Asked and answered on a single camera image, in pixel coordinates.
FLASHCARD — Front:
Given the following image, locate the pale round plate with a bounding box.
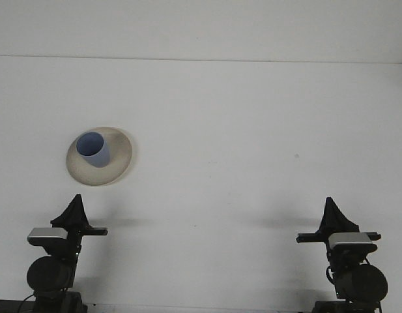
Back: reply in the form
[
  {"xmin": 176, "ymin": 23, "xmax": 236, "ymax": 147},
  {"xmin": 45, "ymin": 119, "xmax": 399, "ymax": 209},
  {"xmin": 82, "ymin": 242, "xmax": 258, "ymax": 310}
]
[{"xmin": 65, "ymin": 126, "xmax": 133, "ymax": 187}]

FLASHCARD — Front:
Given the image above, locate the grey camera box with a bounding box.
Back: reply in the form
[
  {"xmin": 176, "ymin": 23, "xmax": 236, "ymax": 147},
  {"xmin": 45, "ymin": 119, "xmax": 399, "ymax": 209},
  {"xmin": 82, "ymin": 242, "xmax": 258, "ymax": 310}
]
[
  {"xmin": 327, "ymin": 231, "xmax": 378, "ymax": 254},
  {"xmin": 27, "ymin": 226, "xmax": 68, "ymax": 246}
]

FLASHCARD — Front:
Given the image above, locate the pale blue cup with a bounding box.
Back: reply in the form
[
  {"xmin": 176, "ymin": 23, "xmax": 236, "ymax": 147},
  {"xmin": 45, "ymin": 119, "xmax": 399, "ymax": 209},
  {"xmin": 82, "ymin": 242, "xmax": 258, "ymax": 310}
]
[{"xmin": 76, "ymin": 131, "xmax": 111, "ymax": 169}]

